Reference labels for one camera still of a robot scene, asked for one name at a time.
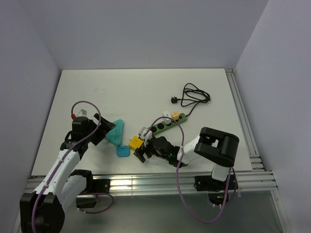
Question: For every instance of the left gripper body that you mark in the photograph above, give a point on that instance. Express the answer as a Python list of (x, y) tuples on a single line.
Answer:
[(92, 125)]

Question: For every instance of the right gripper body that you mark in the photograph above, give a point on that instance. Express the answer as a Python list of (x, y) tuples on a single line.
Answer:
[(151, 150)]

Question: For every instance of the yellow cube socket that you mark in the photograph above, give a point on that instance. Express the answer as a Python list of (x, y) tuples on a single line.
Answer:
[(135, 143)]

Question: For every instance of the teal triangular power strip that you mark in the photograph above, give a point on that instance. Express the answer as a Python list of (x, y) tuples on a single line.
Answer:
[(115, 135)]

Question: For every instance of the blue plug adapter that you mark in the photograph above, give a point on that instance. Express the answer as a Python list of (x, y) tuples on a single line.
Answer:
[(122, 151)]

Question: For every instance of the green power strip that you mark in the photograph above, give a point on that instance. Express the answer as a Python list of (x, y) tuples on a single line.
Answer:
[(162, 127)]

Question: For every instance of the white charger plug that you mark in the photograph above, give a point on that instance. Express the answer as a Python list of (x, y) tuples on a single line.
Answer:
[(167, 117)]

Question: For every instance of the small orange plug adapter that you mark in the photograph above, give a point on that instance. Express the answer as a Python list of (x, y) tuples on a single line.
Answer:
[(175, 115)]

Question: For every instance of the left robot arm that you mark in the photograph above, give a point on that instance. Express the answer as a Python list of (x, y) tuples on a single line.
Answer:
[(43, 210)]

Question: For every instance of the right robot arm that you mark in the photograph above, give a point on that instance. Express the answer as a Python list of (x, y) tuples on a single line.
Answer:
[(216, 146)]

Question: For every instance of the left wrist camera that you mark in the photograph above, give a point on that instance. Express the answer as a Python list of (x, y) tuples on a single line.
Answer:
[(82, 113)]

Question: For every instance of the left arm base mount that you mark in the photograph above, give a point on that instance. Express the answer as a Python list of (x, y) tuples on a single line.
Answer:
[(85, 200)]

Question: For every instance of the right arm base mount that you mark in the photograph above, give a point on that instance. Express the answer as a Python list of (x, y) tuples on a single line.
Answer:
[(216, 189)]

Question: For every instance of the aluminium rail frame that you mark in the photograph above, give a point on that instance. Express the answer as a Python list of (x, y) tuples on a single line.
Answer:
[(138, 96)]

